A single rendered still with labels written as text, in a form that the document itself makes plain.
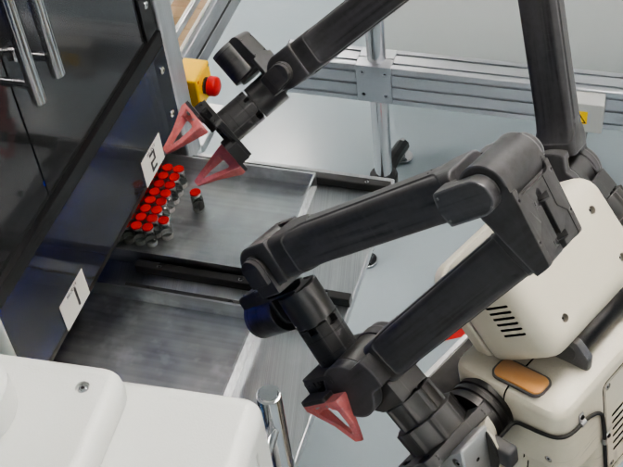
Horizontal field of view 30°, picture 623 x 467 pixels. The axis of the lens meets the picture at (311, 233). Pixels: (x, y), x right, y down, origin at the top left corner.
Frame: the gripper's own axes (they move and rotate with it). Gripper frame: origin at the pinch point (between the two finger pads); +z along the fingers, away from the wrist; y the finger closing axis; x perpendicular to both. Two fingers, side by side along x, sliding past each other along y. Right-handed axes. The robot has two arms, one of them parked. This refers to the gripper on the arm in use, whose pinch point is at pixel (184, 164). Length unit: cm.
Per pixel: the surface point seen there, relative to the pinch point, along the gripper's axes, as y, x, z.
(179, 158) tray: -27.8, -32.2, 2.5
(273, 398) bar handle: 34, 70, 4
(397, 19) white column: -127, -123, -69
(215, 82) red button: -22.9, -36.7, -12.6
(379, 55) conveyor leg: -86, -76, -50
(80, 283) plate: -4.7, -0.2, 25.6
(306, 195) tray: -33.4, -8.3, -11.5
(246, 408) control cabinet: 42, 74, 5
